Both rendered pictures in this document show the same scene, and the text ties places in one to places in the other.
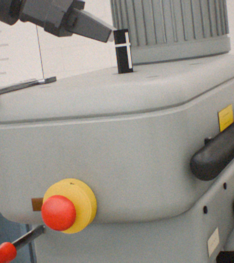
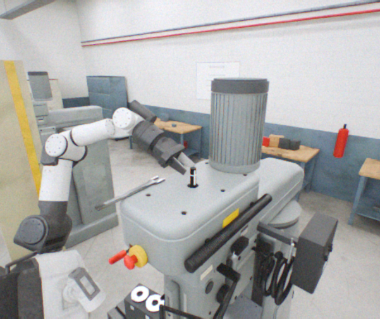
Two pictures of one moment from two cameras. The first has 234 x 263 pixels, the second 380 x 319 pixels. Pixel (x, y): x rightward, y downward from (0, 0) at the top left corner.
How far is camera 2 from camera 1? 0.49 m
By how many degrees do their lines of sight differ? 23
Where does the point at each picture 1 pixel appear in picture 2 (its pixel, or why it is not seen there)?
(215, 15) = (251, 155)
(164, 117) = (174, 243)
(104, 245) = not seen: hidden behind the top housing
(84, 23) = (175, 164)
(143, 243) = not seen: hidden behind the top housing
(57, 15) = (162, 161)
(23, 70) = not seen: hidden behind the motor
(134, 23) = (214, 151)
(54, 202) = (126, 260)
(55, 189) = (132, 250)
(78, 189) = (139, 255)
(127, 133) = (158, 243)
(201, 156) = (188, 263)
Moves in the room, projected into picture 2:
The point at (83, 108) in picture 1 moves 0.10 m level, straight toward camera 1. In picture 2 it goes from (145, 225) to (124, 252)
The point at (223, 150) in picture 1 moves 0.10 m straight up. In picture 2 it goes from (203, 257) to (204, 224)
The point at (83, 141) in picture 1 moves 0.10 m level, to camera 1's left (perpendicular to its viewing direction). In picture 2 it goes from (144, 237) to (112, 228)
